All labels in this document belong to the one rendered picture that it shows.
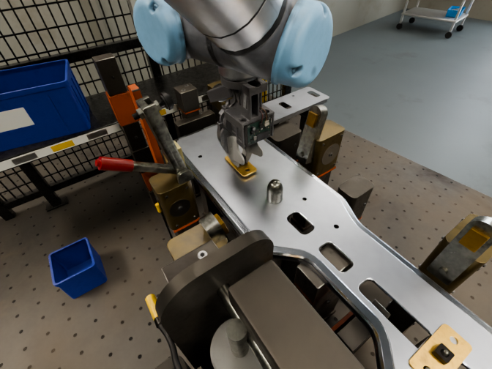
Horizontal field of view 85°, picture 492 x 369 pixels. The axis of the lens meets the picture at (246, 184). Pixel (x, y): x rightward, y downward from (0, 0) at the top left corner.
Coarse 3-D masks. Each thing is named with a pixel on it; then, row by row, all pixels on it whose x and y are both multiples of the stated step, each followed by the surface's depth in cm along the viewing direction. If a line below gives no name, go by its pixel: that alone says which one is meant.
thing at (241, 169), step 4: (228, 160) 63; (232, 164) 62; (240, 164) 61; (248, 164) 62; (236, 168) 61; (240, 168) 61; (244, 168) 61; (248, 168) 61; (252, 168) 60; (240, 172) 60; (244, 172) 60; (248, 172) 60; (252, 172) 60
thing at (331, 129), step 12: (324, 132) 63; (336, 132) 63; (324, 144) 62; (336, 144) 65; (324, 156) 65; (336, 156) 69; (312, 168) 67; (324, 168) 69; (324, 180) 74; (300, 216) 83; (300, 228) 85
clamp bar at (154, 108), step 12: (168, 96) 42; (144, 108) 40; (156, 108) 41; (168, 108) 44; (156, 120) 42; (156, 132) 43; (168, 132) 45; (168, 144) 46; (168, 156) 47; (180, 156) 49; (180, 168) 51
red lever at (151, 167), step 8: (96, 160) 42; (104, 160) 42; (112, 160) 43; (120, 160) 44; (128, 160) 45; (104, 168) 43; (112, 168) 43; (120, 168) 44; (128, 168) 45; (136, 168) 46; (144, 168) 47; (152, 168) 48; (160, 168) 49; (168, 168) 50
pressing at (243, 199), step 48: (192, 144) 69; (240, 192) 57; (288, 192) 56; (336, 192) 56; (288, 240) 48; (336, 240) 47; (336, 288) 41; (384, 288) 41; (432, 288) 41; (384, 336) 36; (480, 336) 36
